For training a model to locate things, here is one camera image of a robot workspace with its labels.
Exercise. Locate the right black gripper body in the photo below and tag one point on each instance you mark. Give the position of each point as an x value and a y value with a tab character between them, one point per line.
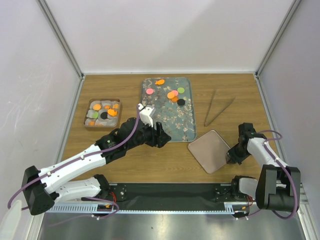
237	153

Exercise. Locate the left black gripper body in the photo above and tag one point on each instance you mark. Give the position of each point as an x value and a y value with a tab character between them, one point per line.
145	136

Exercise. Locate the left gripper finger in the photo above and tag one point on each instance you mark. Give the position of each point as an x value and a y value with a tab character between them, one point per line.
164	138
159	130

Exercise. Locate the brown translucent box lid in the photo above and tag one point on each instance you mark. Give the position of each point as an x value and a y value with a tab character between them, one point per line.
210	151

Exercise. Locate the orange round cookie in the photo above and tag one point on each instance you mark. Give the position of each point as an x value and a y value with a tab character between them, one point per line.
116	106
97	107
171	95

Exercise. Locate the orange fish cookie bottom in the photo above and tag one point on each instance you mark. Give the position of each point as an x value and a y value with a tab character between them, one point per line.
112	112

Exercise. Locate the orange fish cookie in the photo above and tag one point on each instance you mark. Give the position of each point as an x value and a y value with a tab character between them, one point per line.
159	82
112	112

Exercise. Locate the black round cookie bottom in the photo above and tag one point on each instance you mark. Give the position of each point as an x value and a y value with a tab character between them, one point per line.
104	115

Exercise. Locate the black round cookie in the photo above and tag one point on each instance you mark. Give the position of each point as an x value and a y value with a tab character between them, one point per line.
181	102
104	115

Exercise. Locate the clear box with paper cups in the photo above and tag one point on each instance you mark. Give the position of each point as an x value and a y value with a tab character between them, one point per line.
110	123

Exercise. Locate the green round cookie bottom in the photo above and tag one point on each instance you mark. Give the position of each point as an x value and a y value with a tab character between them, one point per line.
95	115

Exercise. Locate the green round cookie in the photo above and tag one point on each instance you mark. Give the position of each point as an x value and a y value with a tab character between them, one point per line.
180	90
95	115

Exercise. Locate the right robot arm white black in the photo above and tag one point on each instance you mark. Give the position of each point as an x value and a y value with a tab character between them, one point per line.
270	170

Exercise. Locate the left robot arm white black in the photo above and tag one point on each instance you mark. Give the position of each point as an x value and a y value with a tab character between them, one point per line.
75	170

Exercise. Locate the black round cookie top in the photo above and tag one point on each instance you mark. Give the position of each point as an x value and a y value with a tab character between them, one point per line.
181	102

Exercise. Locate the dark orange cookie under stack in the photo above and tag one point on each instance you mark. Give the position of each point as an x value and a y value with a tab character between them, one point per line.
175	99

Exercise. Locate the floral patterned metal tray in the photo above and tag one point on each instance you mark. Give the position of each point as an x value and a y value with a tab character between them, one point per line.
177	121

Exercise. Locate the pink round cookie left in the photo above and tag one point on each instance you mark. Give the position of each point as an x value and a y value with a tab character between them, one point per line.
149	91

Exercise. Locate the orange round cookie stacked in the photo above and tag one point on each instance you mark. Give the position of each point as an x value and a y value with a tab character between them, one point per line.
171	95

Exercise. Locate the pink round cookie hidden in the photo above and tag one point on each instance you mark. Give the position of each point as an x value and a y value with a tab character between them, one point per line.
175	92

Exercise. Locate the green round cookie top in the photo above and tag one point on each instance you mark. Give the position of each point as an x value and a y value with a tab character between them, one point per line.
180	90

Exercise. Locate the orange fish cookie top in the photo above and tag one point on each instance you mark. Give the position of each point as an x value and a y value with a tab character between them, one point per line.
159	82

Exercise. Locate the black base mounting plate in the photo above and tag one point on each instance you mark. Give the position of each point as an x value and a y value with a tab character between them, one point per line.
175	196

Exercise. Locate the aluminium frame rail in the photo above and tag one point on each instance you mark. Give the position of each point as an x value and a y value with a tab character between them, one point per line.
85	190

